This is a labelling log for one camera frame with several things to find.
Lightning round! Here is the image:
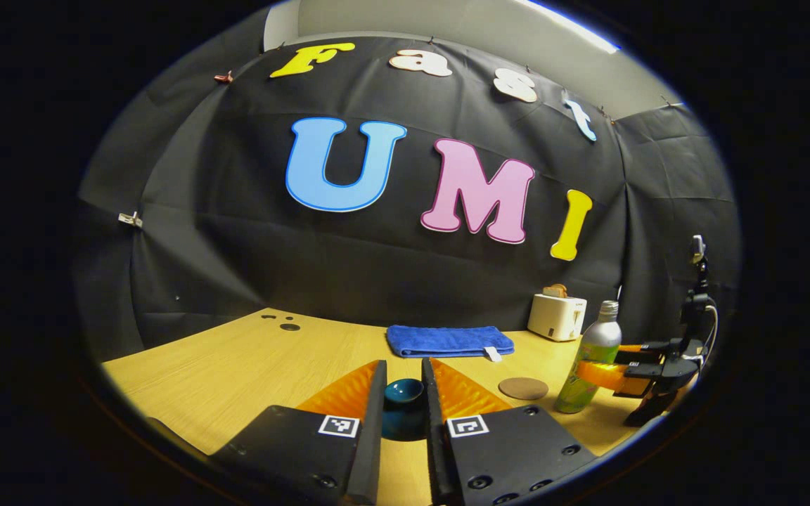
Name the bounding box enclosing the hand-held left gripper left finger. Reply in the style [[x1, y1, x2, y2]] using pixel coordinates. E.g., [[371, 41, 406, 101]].
[[210, 360, 388, 506]]

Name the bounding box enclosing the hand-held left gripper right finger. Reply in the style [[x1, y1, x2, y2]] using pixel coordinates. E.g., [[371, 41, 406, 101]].
[[421, 358, 598, 506]]

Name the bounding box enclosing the silver green-label water bottle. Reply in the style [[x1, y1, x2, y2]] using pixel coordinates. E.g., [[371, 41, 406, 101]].
[[554, 300, 622, 415]]

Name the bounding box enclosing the round brown coaster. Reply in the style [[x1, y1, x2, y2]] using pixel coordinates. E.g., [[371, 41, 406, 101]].
[[498, 377, 550, 401]]

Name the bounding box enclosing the cream toaster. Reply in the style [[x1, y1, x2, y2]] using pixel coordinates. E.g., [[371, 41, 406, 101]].
[[527, 293, 588, 342]]

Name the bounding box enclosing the blue folded towel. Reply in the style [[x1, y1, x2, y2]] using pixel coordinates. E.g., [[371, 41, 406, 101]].
[[386, 325, 515, 363]]

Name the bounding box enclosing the black backdrop cloth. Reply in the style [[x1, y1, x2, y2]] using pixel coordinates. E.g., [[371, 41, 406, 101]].
[[71, 35, 742, 363]]

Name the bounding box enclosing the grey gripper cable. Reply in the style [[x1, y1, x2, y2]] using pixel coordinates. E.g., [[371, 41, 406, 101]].
[[700, 304, 721, 359]]

